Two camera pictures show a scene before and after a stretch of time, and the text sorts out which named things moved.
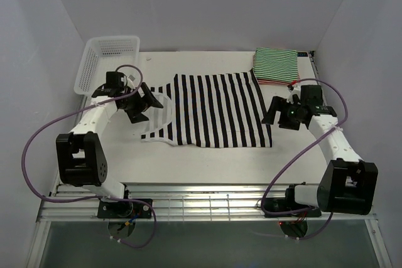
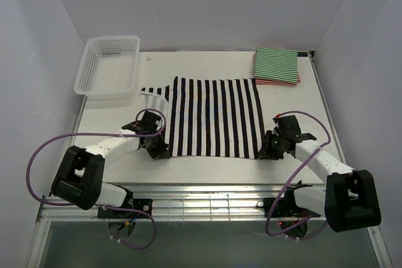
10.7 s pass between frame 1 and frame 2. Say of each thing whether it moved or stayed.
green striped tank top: stayed
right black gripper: moved
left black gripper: moved
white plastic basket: stayed
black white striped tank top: moved
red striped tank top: stayed
